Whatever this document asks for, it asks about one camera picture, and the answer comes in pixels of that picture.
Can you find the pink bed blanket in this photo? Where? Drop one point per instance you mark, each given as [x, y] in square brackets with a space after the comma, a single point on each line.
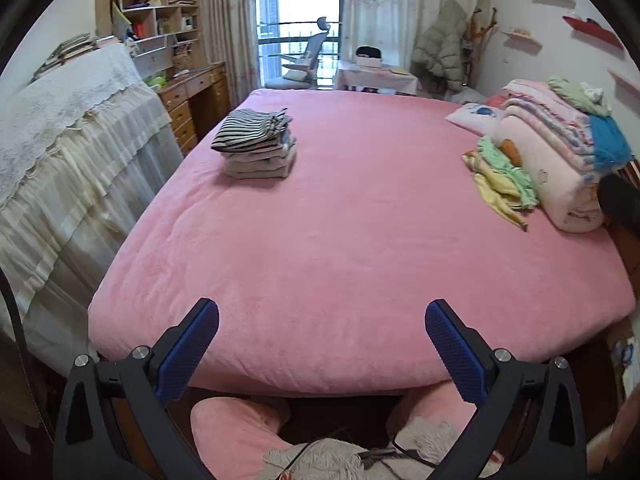
[350, 240]

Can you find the white fluffy garment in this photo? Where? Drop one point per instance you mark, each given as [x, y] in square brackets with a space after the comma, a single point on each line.
[325, 460]

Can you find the wooden coat rack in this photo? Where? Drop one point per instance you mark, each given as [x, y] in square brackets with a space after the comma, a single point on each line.
[482, 30]

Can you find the pink folded quilt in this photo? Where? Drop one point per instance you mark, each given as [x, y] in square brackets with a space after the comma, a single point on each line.
[545, 110]

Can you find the small green object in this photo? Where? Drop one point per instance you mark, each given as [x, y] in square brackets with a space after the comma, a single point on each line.
[156, 80]

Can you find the pale patterned curtain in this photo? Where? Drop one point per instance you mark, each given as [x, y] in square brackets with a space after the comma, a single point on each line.
[230, 25]
[400, 5]

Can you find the white lace cloth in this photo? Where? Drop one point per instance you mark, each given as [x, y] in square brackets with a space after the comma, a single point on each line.
[70, 105]

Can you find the green and white clothes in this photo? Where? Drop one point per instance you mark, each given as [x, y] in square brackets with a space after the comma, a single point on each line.
[577, 94]

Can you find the black bag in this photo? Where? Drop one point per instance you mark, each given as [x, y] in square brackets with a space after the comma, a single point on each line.
[369, 52]

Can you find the stack of books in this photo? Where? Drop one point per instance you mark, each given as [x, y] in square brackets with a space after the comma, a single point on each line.
[65, 52]

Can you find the striped long-sleeve sweater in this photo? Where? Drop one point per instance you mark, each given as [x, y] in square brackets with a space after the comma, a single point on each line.
[250, 130]

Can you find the person's pink pants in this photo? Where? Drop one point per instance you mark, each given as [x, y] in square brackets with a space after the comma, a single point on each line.
[230, 435]

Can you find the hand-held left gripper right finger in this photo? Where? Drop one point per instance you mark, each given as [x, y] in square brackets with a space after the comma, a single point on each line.
[455, 355]

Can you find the folded beige sweater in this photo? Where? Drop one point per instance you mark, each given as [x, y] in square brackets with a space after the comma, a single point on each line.
[255, 172]

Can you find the white cartoon print pillow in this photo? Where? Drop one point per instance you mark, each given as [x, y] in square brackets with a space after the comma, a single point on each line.
[475, 116]

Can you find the grey office chair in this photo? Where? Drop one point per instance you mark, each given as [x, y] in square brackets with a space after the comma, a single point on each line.
[305, 57]

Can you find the blue fringed towel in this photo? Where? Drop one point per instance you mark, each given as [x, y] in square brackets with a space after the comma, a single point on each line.
[607, 142]

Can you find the wooden desk with drawers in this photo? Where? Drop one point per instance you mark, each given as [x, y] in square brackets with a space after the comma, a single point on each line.
[187, 105]

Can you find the olive puffer jacket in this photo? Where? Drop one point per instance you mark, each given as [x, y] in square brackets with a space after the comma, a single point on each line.
[442, 50]

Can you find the pink wall shelf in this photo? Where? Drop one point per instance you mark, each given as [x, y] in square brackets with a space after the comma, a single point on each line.
[522, 37]

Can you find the small table with cloth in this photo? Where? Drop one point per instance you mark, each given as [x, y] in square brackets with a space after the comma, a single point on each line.
[375, 80]

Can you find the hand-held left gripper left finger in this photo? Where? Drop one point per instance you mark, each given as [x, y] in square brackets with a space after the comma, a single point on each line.
[190, 355]

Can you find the red wall shelf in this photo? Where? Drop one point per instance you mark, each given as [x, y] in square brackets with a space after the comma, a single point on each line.
[595, 32]

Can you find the cream pleated furniture cover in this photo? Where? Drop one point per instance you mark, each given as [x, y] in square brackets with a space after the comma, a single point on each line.
[65, 220]

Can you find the light green garment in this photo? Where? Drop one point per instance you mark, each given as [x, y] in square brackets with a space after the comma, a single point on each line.
[515, 180]

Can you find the wooden bed frame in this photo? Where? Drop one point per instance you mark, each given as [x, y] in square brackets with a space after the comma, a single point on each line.
[627, 255]

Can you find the yellow garment with striped cuffs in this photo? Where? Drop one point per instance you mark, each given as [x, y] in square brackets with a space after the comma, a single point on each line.
[492, 195]

